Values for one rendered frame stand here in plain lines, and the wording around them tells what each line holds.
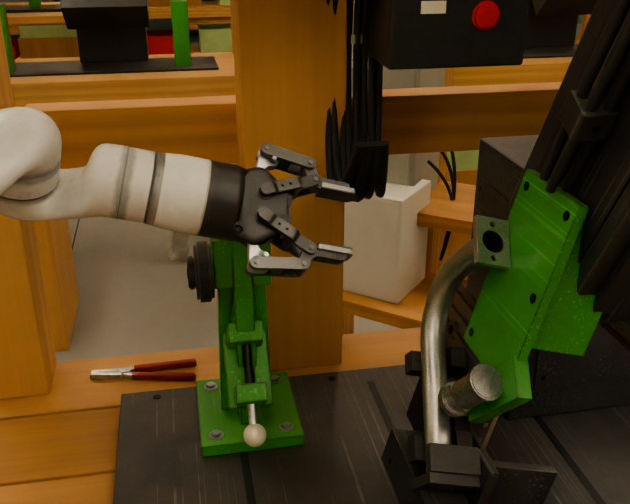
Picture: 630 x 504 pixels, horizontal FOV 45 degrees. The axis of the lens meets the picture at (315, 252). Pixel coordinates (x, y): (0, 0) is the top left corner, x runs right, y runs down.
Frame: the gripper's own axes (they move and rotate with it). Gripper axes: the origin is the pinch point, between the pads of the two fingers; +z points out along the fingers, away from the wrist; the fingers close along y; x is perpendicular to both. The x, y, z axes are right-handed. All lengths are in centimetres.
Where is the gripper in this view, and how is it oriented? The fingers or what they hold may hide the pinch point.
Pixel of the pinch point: (339, 222)
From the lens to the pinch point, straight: 78.1
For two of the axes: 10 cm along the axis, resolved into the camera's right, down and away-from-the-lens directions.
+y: 0.6, -9.2, 3.8
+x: -3.0, 3.5, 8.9
